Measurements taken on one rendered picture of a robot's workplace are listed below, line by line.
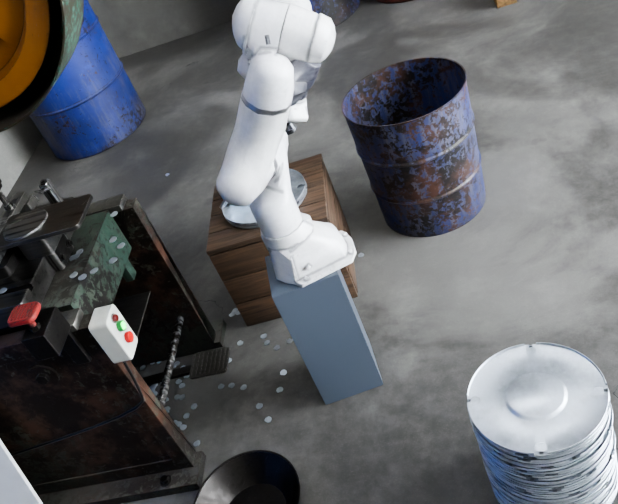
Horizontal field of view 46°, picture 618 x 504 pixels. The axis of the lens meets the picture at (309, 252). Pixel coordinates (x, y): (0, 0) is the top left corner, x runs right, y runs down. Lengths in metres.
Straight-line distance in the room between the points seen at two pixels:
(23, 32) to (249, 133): 0.77
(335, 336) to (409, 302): 0.45
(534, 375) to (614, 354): 0.47
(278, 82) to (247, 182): 0.24
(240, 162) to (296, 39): 0.30
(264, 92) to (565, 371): 0.87
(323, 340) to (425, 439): 0.37
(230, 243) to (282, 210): 0.56
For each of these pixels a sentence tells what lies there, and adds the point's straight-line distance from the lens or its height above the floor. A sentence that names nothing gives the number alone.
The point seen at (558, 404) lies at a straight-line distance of 1.62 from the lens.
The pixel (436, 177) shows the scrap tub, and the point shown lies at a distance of 2.41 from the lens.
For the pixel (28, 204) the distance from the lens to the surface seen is 2.21.
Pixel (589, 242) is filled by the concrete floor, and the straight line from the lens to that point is 2.42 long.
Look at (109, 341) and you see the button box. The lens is 1.80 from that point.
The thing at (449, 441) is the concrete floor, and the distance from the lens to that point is 1.98.
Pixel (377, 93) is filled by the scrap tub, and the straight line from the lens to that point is 2.65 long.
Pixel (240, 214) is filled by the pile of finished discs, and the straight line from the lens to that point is 2.35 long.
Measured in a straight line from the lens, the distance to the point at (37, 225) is 1.95.
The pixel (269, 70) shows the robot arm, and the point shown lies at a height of 1.03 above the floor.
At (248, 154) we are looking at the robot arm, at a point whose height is 0.85.
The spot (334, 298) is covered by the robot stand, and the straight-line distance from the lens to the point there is 1.88.
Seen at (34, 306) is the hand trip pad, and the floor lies 0.76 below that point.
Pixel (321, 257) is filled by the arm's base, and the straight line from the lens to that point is 1.83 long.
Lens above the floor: 1.60
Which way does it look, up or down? 37 degrees down
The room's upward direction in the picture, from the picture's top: 23 degrees counter-clockwise
